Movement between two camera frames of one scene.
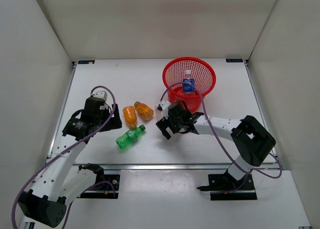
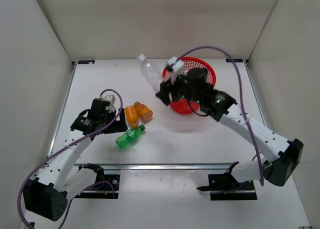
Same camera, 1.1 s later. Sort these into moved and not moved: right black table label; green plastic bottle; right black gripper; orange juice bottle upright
Moved: right black gripper
Not moved: right black table label; green plastic bottle; orange juice bottle upright
